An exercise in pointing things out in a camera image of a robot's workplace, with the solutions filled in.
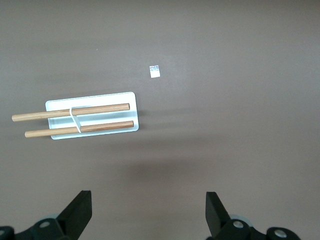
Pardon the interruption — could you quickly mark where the wooden rack rod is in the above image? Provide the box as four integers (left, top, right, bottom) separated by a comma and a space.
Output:
24, 120, 135, 139
11, 102, 131, 123

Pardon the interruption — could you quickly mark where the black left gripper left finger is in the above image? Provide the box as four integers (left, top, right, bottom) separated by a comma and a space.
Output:
0, 190, 93, 240

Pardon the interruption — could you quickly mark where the white metal rack base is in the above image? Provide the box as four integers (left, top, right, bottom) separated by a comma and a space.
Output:
45, 91, 140, 140

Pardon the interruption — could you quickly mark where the small paper tag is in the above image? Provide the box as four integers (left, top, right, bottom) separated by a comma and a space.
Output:
149, 64, 161, 79

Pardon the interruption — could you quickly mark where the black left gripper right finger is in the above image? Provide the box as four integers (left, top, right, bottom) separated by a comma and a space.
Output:
205, 191, 302, 240

